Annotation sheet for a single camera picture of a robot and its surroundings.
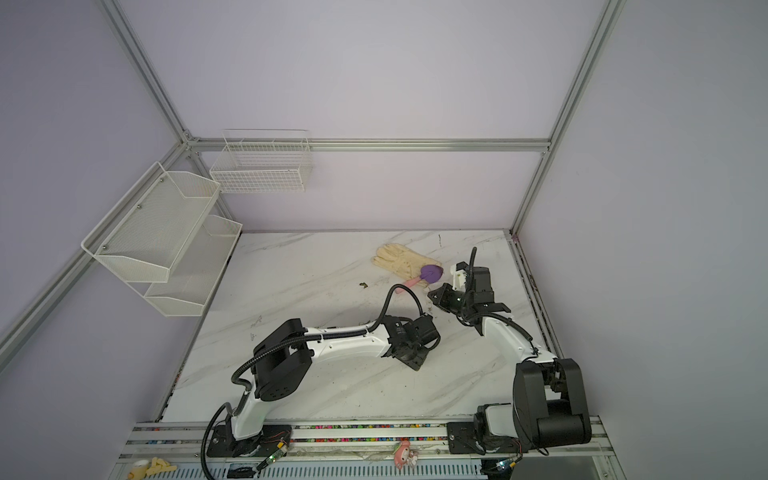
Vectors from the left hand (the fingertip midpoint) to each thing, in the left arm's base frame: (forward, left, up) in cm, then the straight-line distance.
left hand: (413, 357), depth 85 cm
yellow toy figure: (-26, +65, -1) cm, 70 cm away
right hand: (+15, -4, +11) cm, 19 cm away
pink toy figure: (-24, +4, +1) cm, 24 cm away
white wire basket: (+53, +49, +30) cm, 78 cm away
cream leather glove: (+38, +3, -2) cm, 38 cm away
